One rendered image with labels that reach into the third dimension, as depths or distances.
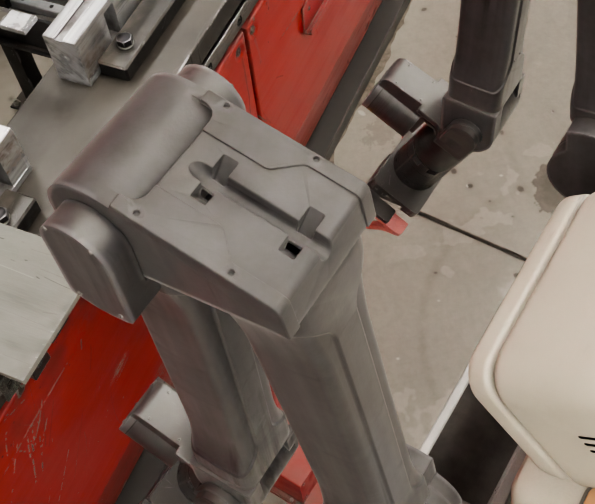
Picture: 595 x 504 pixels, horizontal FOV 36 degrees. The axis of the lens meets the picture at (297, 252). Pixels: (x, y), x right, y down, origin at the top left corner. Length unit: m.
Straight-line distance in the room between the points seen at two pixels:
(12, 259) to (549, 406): 0.74
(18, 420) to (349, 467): 0.91
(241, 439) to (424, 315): 1.59
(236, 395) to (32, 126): 0.97
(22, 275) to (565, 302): 0.71
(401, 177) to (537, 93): 1.61
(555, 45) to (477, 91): 1.90
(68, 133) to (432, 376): 1.06
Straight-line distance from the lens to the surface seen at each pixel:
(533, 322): 0.69
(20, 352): 1.12
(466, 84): 0.90
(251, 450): 0.68
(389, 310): 2.21
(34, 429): 1.46
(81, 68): 1.50
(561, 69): 2.73
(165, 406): 0.79
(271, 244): 0.39
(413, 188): 1.07
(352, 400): 0.49
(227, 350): 0.54
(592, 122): 0.86
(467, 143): 0.93
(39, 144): 1.47
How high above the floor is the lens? 1.93
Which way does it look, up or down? 57 degrees down
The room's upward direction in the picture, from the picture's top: 8 degrees counter-clockwise
